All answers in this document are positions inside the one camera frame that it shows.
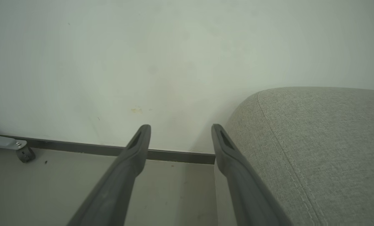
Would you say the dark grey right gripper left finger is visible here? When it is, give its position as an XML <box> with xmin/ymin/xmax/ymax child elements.
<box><xmin>67</xmin><ymin>124</ymin><xmax>151</xmax><ymax>226</ymax></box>

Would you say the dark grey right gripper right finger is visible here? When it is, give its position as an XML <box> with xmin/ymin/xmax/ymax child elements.
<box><xmin>211</xmin><ymin>124</ymin><xmax>292</xmax><ymax>226</ymax></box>

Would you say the dark baseboard strip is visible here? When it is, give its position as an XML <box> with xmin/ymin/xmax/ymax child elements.
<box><xmin>0</xmin><ymin>135</ymin><xmax>216</xmax><ymax>165</ymax></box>

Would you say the grey fabric sofa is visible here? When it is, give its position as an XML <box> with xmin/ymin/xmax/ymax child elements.
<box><xmin>214</xmin><ymin>87</ymin><xmax>374</xmax><ymax>226</ymax></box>

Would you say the grey metal leg with caster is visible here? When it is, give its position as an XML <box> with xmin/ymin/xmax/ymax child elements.
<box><xmin>0</xmin><ymin>130</ymin><xmax>36</xmax><ymax>163</ymax></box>

